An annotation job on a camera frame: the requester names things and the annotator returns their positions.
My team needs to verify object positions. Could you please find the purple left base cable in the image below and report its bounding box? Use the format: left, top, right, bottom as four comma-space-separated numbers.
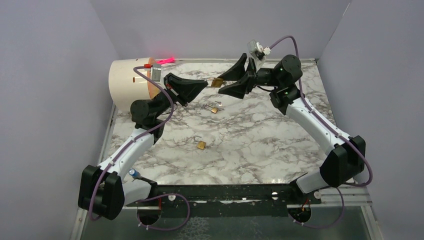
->
136, 193, 192, 232

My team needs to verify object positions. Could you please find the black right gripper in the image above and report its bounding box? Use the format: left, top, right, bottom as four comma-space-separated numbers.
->
216, 53, 283, 99

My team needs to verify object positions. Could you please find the pink marker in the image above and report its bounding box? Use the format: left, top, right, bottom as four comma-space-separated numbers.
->
156, 57, 176, 65

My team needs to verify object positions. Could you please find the aluminium frame rail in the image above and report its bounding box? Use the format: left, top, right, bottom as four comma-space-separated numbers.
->
319, 185, 373, 207

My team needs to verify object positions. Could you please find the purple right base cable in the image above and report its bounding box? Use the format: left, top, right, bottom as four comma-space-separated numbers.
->
287, 187, 345, 230

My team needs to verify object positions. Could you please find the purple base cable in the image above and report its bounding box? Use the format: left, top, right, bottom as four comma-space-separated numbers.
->
287, 187, 345, 230
136, 193, 192, 232

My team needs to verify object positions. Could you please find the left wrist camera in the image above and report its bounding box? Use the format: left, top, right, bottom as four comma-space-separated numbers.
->
150, 63, 162, 83

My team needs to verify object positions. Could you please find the cream cylindrical container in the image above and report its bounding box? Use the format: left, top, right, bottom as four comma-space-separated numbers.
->
108, 57, 164, 113

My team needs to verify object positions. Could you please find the small brass padlock centre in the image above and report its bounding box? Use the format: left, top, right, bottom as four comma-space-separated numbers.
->
193, 135, 206, 150

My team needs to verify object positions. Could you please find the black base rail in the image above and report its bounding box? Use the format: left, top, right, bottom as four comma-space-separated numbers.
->
128, 183, 321, 218

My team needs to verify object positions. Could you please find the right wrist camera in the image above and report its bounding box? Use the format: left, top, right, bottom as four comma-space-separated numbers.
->
247, 39, 272, 61

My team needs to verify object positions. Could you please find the brass padlock long shackle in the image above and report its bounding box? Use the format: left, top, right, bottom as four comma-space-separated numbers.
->
203, 101, 223, 114

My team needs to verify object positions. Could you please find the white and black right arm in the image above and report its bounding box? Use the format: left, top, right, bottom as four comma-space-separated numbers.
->
218, 53, 366, 204

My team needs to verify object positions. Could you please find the brass padlock with key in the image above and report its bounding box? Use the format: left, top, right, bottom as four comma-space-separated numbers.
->
206, 77, 227, 88

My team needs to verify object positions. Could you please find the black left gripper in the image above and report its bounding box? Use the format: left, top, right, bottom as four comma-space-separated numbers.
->
152, 72, 208, 119

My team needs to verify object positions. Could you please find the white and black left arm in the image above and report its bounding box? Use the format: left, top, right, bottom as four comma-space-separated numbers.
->
77, 73, 208, 221

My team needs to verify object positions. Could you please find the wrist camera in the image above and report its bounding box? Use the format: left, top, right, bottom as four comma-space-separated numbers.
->
247, 39, 272, 61
150, 63, 162, 83

